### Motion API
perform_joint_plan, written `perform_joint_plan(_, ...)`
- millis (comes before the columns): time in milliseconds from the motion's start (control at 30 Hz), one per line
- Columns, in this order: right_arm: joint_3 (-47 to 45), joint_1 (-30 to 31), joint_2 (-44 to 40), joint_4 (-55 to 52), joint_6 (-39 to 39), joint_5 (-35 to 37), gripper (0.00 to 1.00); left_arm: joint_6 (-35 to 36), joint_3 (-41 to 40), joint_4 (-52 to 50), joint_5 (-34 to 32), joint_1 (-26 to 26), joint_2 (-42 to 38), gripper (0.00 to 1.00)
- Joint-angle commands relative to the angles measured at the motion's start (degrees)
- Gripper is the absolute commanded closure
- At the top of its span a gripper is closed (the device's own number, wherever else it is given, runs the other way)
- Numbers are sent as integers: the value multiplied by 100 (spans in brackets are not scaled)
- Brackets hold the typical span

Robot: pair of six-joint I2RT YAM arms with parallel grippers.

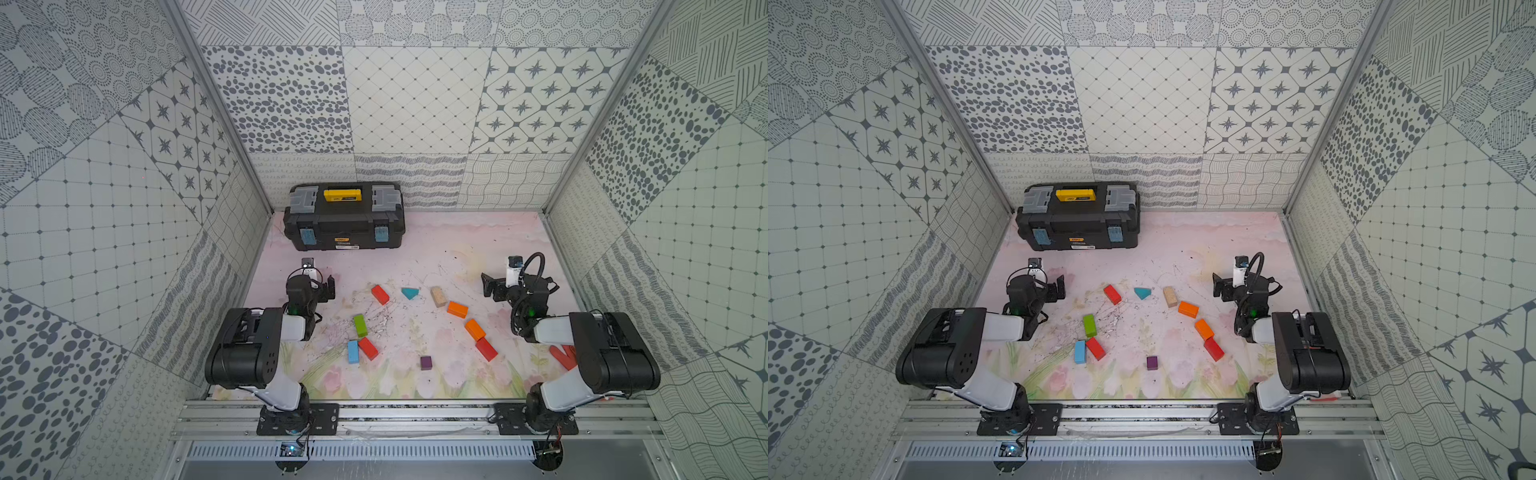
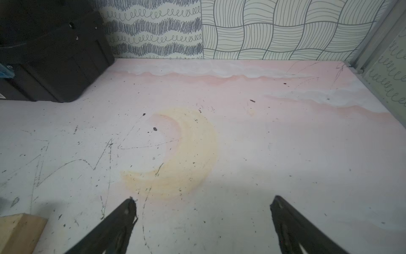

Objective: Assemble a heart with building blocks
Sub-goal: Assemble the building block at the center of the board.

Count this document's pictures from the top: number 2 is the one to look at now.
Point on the natural wooden block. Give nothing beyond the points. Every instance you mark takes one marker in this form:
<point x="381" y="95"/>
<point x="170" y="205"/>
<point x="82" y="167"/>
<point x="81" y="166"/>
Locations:
<point x="20" y="233"/>

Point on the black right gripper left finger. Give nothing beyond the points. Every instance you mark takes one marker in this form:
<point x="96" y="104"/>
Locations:
<point x="112" y="235"/>

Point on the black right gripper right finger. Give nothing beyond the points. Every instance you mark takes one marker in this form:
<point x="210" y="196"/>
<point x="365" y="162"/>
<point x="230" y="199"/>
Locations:
<point x="296" y="234"/>

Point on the black plastic toolbox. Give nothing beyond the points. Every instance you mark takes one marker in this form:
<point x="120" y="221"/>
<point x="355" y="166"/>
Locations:
<point x="51" y="50"/>

